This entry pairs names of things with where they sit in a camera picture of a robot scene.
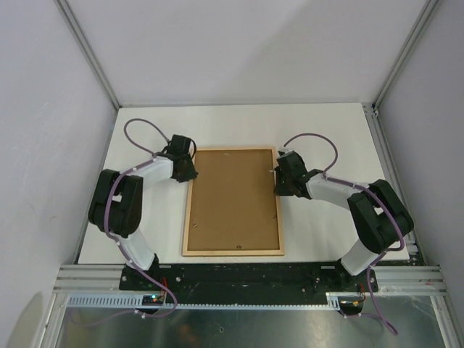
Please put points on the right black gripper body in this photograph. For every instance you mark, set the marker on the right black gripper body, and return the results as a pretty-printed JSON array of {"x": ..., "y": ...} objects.
[{"x": 290, "y": 191}]

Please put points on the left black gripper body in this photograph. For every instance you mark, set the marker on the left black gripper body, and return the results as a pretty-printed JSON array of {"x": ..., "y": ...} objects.
[{"x": 188, "y": 172}]

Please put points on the brown frame backing board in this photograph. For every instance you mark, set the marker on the brown frame backing board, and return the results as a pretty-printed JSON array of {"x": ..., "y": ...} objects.
[{"x": 232, "y": 203}]

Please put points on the wooden picture frame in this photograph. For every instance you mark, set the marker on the wooden picture frame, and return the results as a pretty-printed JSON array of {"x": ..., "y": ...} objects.
[{"x": 185, "y": 235}]

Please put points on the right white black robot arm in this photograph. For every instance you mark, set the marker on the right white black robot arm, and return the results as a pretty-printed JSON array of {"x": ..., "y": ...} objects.
[{"x": 380, "y": 218}]

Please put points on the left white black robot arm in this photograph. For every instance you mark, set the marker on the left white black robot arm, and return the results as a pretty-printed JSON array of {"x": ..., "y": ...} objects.
[{"x": 117, "y": 204}]

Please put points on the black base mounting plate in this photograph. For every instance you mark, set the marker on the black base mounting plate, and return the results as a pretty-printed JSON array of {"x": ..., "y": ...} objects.
[{"x": 261, "y": 284}]

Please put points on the shiny metal floor sheet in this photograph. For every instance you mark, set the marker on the shiny metal floor sheet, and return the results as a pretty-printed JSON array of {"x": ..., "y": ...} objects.
[{"x": 413, "y": 317}]

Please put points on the grey slotted cable duct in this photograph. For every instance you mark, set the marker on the grey slotted cable duct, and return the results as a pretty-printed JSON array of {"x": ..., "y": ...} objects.
[{"x": 136, "y": 302}]

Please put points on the aluminium front rail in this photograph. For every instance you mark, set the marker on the aluminium front rail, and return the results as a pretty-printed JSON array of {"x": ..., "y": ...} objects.
[{"x": 391, "y": 280}]

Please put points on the left aluminium corner post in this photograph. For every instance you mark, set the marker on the left aluminium corner post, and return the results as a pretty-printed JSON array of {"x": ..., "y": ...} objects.
[{"x": 88, "y": 53}]

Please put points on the aluminium corner post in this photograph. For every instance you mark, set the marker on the aluminium corner post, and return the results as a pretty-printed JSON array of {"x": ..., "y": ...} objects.
[
  {"x": 88, "y": 53},
  {"x": 416, "y": 33}
]

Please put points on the right aluminium corner post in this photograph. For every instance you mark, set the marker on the right aluminium corner post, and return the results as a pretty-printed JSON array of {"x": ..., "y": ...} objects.
[{"x": 416, "y": 33}]

